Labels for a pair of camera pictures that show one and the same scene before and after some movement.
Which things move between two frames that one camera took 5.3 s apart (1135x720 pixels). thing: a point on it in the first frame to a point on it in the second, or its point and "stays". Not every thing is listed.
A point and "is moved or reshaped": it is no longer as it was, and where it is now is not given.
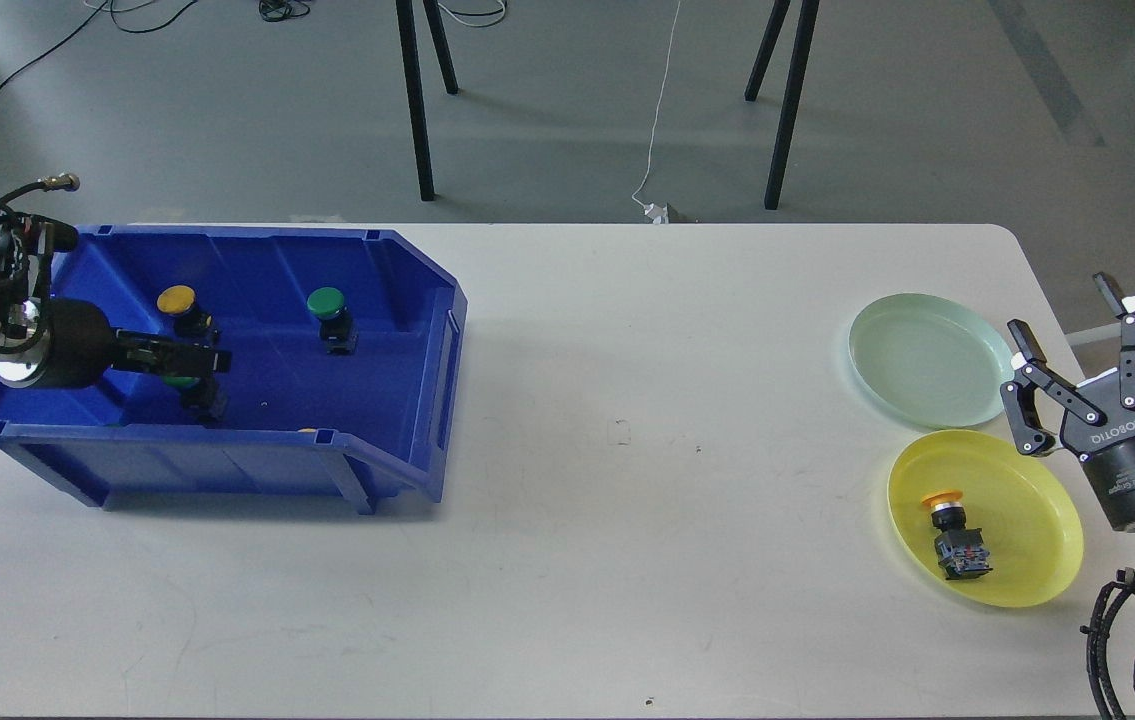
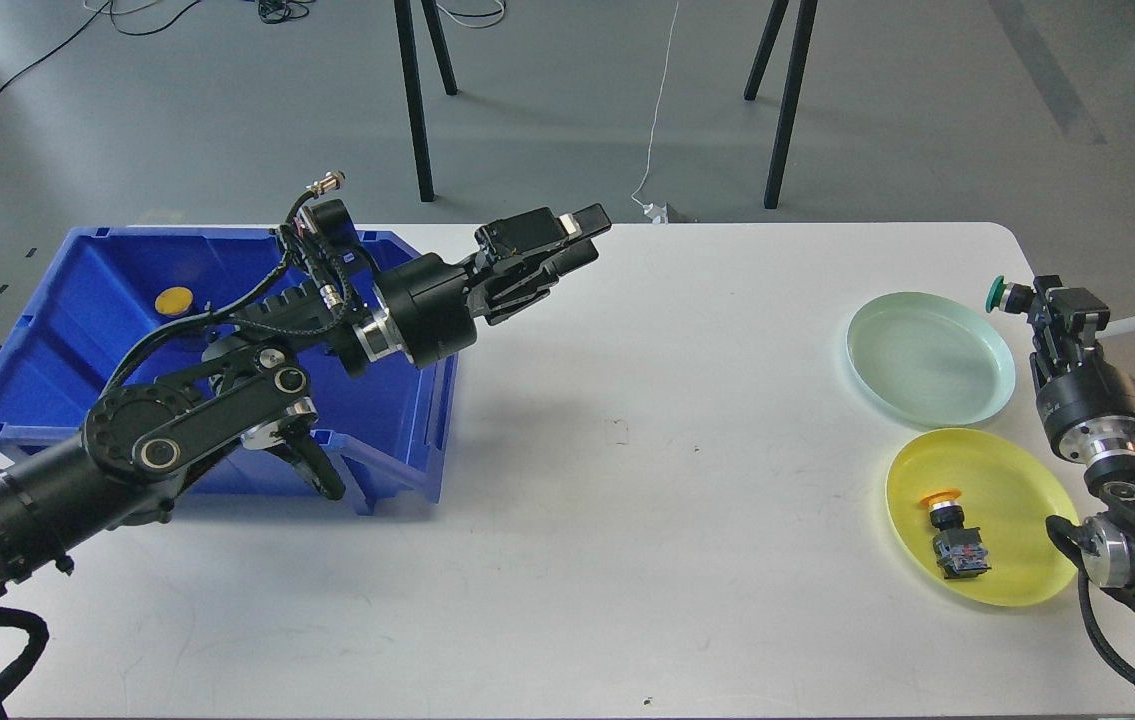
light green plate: x=930 y=360 stays
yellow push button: x=962 y=552 stays
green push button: x=203 y=396 is moved or reshaped
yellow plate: x=1031 y=529 stays
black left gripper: x=83 y=347 to x=427 y=302
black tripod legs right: x=807 y=23 stays
